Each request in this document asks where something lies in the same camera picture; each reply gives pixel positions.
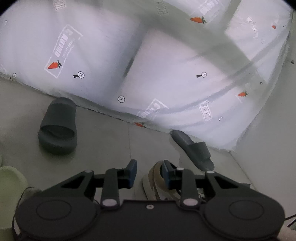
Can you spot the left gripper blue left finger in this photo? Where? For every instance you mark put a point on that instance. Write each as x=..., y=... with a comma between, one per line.
x=114, y=180

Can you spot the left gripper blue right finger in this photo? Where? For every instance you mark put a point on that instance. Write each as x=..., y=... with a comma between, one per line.
x=182, y=180

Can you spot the dark grey slide sandal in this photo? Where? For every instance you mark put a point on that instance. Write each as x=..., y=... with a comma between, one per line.
x=57, y=133

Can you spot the white printed curtain cloth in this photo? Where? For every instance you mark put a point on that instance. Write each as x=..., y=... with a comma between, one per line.
x=203, y=67

